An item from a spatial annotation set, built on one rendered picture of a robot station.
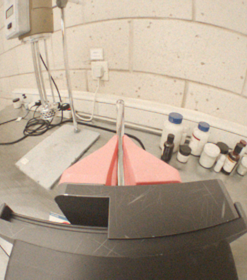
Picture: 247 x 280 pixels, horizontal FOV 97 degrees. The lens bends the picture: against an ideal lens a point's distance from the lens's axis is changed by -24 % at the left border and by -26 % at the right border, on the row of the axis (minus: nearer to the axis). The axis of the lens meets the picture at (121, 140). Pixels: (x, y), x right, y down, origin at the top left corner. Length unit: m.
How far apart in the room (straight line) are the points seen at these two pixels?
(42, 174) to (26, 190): 0.08
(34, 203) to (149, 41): 0.64
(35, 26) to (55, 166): 0.41
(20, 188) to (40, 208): 0.11
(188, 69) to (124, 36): 0.27
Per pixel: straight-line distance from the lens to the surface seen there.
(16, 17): 0.40
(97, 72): 0.65
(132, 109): 0.60
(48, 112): 0.46
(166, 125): 0.48
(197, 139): 0.51
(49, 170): 0.48
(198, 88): 0.58
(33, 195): 0.45
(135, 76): 0.61
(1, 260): 0.44
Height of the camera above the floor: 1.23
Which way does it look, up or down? 37 degrees down
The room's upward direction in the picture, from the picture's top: straight up
